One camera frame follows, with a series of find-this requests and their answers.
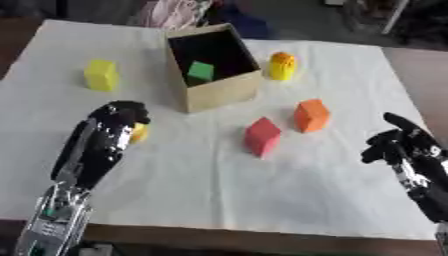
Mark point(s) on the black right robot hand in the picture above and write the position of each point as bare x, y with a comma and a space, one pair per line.
417, 156

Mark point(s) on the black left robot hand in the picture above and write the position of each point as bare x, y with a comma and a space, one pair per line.
96, 146

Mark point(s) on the small yellow toy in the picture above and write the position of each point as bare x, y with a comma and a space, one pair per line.
139, 133

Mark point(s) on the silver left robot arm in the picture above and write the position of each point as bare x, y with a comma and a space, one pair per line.
52, 223

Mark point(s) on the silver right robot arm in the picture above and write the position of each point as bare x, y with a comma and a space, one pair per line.
443, 238

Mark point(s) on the tan cardboard box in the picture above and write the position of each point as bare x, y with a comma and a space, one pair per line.
213, 68

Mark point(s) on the yellow rectangular block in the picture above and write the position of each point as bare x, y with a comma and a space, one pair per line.
101, 75

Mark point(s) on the orange block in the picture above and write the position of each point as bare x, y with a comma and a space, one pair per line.
311, 115

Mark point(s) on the green block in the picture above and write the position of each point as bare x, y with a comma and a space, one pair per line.
200, 71

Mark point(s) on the red block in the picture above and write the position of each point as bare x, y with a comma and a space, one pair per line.
262, 136

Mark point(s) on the yellow toy corn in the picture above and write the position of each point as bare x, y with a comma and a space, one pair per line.
282, 66

